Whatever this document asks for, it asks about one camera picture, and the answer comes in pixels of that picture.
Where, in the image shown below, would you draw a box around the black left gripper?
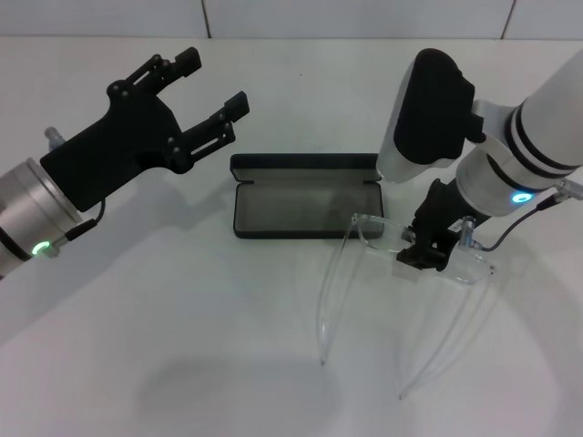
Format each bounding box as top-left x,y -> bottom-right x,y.
39,46 -> 251,213

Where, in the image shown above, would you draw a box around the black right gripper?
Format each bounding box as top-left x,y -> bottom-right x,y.
395,178 -> 475,274

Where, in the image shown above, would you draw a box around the clear white glasses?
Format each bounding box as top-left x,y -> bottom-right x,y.
316,213 -> 497,401

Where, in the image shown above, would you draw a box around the black glasses case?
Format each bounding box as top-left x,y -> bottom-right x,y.
230,152 -> 386,240

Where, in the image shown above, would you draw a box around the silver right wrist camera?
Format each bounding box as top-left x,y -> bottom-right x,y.
377,47 -> 485,184

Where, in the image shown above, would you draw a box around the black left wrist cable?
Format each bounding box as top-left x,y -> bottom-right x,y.
52,198 -> 108,256

